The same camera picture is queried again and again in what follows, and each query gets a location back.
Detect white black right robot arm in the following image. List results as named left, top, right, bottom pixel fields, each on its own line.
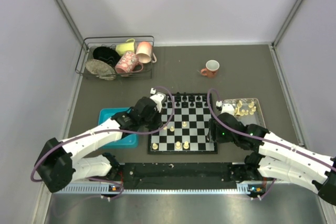
left=208, top=113, right=335, bottom=205

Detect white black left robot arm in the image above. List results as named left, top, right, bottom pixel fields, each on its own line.
left=34, top=93, right=166, bottom=193

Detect white pieces in tray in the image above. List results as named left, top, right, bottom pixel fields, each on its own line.
left=234, top=100, right=257, bottom=117

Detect black white chess board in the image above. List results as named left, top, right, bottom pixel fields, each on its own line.
left=148, top=99, right=218, bottom=154

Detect black chess pieces row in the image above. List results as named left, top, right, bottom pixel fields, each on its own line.
left=164, top=92, right=208, bottom=108

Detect blue plastic tray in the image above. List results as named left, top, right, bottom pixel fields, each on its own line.
left=98, top=108, right=139, bottom=149

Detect white corner rook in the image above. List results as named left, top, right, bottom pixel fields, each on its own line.
left=152, top=143, right=158, bottom=150

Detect white king piece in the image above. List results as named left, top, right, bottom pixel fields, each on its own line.
left=183, top=141, right=190, bottom=150

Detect white queen piece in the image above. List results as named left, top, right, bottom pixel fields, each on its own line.
left=175, top=141, right=181, bottom=150

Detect pink metal tray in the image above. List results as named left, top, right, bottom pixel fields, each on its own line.
left=221, top=98, right=266, bottom=127

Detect pink floral ceramic mug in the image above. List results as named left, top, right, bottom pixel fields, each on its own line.
left=115, top=51, right=144, bottom=75

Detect pink white ceramic mug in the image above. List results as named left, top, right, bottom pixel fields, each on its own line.
left=136, top=41, right=157, bottom=64

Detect speckled grey plate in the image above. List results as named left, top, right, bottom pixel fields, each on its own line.
left=85, top=59, right=116, bottom=81

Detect orange ceramic mug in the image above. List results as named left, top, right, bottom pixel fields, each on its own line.
left=200, top=60, right=220, bottom=78

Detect yellow ceramic mug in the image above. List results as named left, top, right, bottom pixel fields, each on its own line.
left=115, top=38, right=137, bottom=56

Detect black scalloped bowl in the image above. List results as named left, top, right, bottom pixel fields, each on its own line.
left=92, top=46, right=121, bottom=67

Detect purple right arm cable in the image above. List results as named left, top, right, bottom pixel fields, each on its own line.
left=207, top=88, right=336, bottom=201

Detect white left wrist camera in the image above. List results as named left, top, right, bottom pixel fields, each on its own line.
left=150, top=88, right=166, bottom=112

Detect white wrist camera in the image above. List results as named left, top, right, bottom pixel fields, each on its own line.
left=150, top=88, right=166, bottom=112
left=216, top=101, right=235, bottom=115

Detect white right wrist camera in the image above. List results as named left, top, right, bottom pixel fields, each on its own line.
left=216, top=101, right=235, bottom=115

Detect black wire dish rack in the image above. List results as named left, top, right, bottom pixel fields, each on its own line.
left=75, top=35, right=155, bottom=80

